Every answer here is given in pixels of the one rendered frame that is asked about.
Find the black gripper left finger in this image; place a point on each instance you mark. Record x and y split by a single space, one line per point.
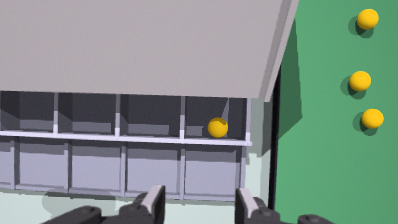
133 213

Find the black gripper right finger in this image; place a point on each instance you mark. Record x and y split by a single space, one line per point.
246 209

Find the yellow ball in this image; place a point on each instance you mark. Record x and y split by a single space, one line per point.
360 81
372 118
217 127
367 19

